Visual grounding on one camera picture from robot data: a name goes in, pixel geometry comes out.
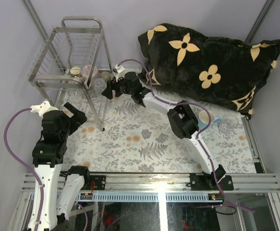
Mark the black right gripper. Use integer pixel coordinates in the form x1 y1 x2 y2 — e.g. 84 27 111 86
102 74 134 100

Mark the blue textured square mug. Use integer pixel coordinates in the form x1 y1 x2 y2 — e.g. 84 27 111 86
190 105 198 115

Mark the light blue ceramic mug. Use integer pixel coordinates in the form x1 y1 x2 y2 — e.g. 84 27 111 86
198 110 221 129

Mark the clear faceted drinking glass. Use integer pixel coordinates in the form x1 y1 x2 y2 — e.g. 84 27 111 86
217 114 239 134

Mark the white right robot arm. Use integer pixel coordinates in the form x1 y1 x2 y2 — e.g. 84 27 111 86
102 72 226 191

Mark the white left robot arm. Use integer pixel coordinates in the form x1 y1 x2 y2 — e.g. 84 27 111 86
27 101 91 231

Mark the steel two-tier dish rack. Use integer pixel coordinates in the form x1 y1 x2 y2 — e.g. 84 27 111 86
28 16 108 130

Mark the clear glass tumbler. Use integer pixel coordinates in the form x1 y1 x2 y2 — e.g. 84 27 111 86
93 77 107 95

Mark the olive green ceramic mug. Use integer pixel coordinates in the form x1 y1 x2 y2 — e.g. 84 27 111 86
101 71 111 83

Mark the pink ribbed ceramic mug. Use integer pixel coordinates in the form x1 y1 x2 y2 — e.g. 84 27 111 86
82 65 99 83

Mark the floral patterned table mat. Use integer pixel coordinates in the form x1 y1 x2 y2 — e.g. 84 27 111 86
56 88 256 173

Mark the black floral plush pillow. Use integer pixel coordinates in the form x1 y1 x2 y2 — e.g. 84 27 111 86
138 23 280 118

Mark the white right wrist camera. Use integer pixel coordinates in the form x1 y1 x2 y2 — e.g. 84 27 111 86
112 64 126 82

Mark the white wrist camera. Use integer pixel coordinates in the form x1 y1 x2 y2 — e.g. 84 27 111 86
112 64 126 82
30 100 58 117

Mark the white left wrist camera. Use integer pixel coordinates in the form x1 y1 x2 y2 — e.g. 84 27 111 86
30 100 58 117

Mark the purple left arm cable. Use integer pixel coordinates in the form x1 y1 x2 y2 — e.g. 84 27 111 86
4 108 46 231

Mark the aluminium front rail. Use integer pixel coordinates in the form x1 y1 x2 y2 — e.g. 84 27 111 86
22 172 280 203

